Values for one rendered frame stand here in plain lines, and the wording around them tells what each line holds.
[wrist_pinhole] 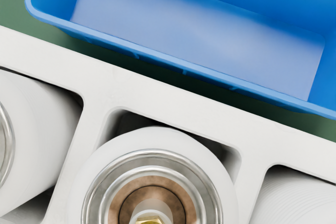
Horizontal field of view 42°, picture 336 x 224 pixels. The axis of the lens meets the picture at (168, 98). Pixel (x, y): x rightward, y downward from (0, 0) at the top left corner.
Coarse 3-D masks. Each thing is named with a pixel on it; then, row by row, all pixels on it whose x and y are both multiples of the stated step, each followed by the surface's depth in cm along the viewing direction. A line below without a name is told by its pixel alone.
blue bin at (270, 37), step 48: (48, 0) 41; (96, 0) 49; (144, 0) 49; (192, 0) 49; (240, 0) 47; (288, 0) 43; (144, 48) 37; (192, 48) 49; (240, 48) 49; (288, 48) 49; (288, 96) 37
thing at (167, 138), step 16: (144, 128) 27; (160, 128) 26; (112, 144) 24; (128, 144) 24; (144, 144) 24; (160, 144) 24; (176, 144) 24; (192, 144) 24; (96, 160) 24; (192, 160) 24; (208, 160) 24; (80, 176) 24; (224, 176) 24; (80, 192) 24; (224, 192) 24; (80, 208) 24; (224, 208) 24
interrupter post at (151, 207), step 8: (144, 200) 23; (152, 200) 23; (160, 200) 23; (136, 208) 22; (144, 208) 21; (152, 208) 21; (160, 208) 21; (168, 208) 23; (136, 216) 21; (144, 216) 21; (160, 216) 21; (168, 216) 21
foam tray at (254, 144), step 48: (0, 48) 31; (48, 48) 31; (96, 96) 31; (144, 96) 31; (192, 96) 31; (96, 144) 31; (240, 144) 31; (288, 144) 31; (48, 192) 41; (240, 192) 31
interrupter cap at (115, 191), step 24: (120, 168) 23; (144, 168) 23; (168, 168) 23; (192, 168) 23; (96, 192) 23; (120, 192) 23; (144, 192) 24; (168, 192) 24; (192, 192) 23; (216, 192) 23; (96, 216) 23; (120, 216) 23; (192, 216) 23; (216, 216) 23
